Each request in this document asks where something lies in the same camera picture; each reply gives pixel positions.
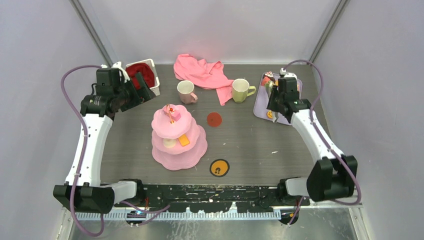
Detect dark red towel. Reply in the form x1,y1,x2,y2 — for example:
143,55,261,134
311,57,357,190
125,62,155,88

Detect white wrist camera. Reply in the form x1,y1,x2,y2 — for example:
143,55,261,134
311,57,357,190
111,61,131,82
279,68,298,80

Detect green mug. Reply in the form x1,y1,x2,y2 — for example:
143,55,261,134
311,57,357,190
232,78,257,103

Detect green frog macaron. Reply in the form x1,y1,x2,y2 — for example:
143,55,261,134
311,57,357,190
264,81,275,96

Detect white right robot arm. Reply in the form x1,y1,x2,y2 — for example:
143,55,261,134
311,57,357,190
267,74,358,206

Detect orange round sticker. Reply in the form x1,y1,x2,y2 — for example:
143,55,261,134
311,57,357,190
209,159,230,178

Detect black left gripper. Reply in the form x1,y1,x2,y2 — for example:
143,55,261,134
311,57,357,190
113,72,155,112

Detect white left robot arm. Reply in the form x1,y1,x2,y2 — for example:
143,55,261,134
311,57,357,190
53,65,155,214

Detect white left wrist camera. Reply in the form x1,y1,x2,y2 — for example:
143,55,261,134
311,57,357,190
111,61,131,82

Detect white plastic basket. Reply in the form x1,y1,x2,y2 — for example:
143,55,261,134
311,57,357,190
125,58,160,96

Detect pink cherry cake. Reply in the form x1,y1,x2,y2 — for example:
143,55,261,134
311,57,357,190
162,104,181,124

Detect red round coaster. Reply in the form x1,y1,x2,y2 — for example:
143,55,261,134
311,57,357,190
206,112,223,128

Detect orange wafer bar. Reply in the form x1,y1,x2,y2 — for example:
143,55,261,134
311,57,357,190
178,134,190,147

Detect chocolate cake slice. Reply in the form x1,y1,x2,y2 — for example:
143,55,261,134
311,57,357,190
263,71,275,82

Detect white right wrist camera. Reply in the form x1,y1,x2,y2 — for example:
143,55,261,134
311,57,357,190
279,68,298,80

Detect pink three-tier dessert stand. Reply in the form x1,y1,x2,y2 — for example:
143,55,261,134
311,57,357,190
151,104,208,171

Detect pink cloth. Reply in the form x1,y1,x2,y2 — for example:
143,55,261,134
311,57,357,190
173,53,233,106

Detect white round cake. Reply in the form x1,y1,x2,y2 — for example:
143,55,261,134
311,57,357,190
162,138,178,149

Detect metal serving tongs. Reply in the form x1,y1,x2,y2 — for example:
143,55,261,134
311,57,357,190
266,92,278,123

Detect pink mug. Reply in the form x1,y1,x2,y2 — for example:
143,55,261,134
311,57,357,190
177,80,198,105

